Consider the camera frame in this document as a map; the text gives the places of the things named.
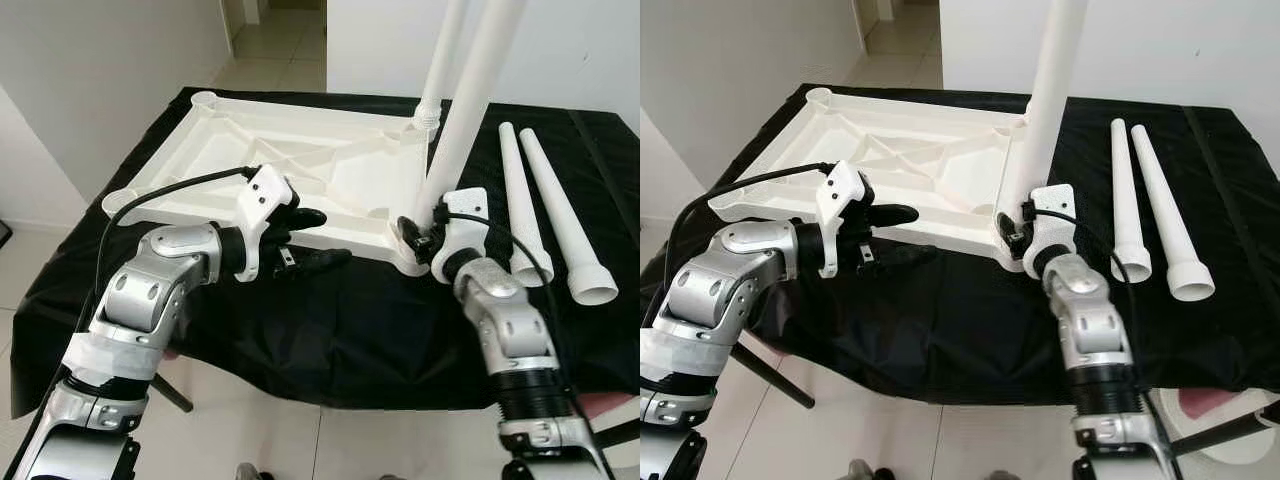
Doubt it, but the black metal support rod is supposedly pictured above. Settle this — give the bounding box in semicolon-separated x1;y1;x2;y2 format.
735;345;816;411
150;372;196;413
1170;408;1280;459
590;420;640;449

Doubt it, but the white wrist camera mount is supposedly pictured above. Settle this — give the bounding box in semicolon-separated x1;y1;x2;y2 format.
815;160;869;279
430;187;491;281
1022;183;1081;279
235;165;296;281

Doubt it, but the white plastic table leg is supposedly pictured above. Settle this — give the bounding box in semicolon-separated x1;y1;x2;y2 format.
498;121;556;288
998;0;1089;241
518;127;621;306
1131;124;1216;303
1110;118;1153;284
415;0;529;241
415;0;471;131

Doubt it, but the black table cloth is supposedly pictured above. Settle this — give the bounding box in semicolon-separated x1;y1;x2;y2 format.
10;85;640;421
640;82;1280;406

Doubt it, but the white plastic table top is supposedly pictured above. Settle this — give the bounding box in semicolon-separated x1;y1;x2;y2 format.
102;90;446;276
707;87;1041;273

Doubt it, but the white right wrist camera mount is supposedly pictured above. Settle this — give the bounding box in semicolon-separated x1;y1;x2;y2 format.
430;187;491;281
1022;183;1081;279

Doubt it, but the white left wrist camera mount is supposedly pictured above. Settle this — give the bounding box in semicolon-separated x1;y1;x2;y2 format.
235;165;296;281
815;160;869;279

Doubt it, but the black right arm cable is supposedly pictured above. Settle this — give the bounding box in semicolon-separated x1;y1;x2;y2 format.
440;207;601;471
1025;203;1181;471

